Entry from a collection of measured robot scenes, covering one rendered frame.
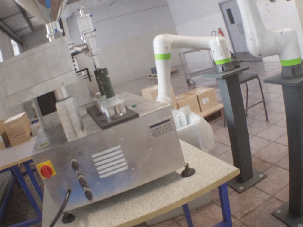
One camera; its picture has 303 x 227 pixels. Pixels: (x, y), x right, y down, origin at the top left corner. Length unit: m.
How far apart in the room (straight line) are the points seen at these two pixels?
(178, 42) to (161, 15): 10.34
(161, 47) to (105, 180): 1.21
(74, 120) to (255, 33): 0.87
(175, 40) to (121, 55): 9.53
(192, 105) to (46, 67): 3.06
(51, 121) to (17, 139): 1.46
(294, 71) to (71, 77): 1.01
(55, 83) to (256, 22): 0.91
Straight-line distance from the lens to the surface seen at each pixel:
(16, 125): 2.57
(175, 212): 1.99
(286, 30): 1.30
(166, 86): 1.93
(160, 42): 1.88
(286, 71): 1.33
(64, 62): 0.83
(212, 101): 3.90
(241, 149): 2.04
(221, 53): 1.84
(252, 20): 1.26
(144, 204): 0.89
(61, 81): 0.82
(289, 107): 1.41
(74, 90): 1.14
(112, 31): 11.55
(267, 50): 1.27
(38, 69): 0.83
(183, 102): 3.65
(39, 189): 2.15
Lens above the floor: 1.22
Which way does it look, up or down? 12 degrees down
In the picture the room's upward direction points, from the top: 17 degrees counter-clockwise
